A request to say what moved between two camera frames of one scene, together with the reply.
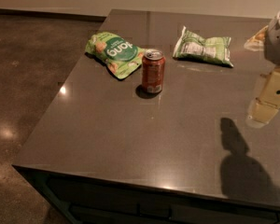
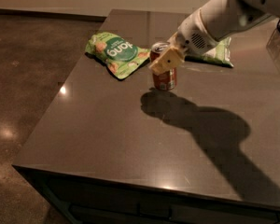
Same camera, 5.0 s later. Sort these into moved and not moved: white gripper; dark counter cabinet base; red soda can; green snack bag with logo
Moved: red soda can; white gripper
Not moved: green snack bag with logo; dark counter cabinet base
